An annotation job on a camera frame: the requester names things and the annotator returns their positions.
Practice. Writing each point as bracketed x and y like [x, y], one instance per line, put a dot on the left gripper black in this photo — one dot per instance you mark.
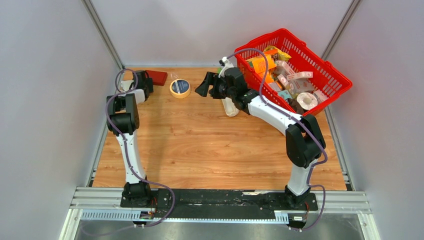
[151, 86]

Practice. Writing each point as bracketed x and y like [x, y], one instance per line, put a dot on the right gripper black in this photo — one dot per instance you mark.
[211, 78]

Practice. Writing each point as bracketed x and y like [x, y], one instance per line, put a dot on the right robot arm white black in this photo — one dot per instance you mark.
[303, 137]

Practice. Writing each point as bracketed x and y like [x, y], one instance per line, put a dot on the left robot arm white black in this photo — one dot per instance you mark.
[122, 119]

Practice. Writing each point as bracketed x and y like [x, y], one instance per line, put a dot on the orange snack box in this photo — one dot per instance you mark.
[259, 64]

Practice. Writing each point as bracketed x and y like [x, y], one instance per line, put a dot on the pink white long box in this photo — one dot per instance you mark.
[300, 75]

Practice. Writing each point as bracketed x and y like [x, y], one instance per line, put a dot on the yellow masking tape roll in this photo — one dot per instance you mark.
[180, 88]

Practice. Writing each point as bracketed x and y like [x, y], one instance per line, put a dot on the napa cabbage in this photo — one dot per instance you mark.
[229, 107]

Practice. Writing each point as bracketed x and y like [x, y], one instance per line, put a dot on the red plastic shopping basket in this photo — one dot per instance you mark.
[327, 84]

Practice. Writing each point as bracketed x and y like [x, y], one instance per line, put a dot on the yellow snack bag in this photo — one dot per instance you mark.
[275, 54]

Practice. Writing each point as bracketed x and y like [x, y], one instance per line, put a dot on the toilet paper roll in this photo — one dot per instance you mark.
[307, 101]

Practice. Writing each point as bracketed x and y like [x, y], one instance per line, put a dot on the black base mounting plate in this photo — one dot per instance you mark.
[224, 204]

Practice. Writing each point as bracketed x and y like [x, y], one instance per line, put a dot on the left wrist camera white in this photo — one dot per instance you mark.
[128, 87]

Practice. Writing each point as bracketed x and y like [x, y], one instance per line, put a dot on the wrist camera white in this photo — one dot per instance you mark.
[226, 64]
[128, 87]

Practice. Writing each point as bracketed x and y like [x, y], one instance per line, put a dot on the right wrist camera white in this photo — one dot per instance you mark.
[226, 64]

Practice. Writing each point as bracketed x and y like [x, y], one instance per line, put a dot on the aluminium frame rail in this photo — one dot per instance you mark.
[97, 203]

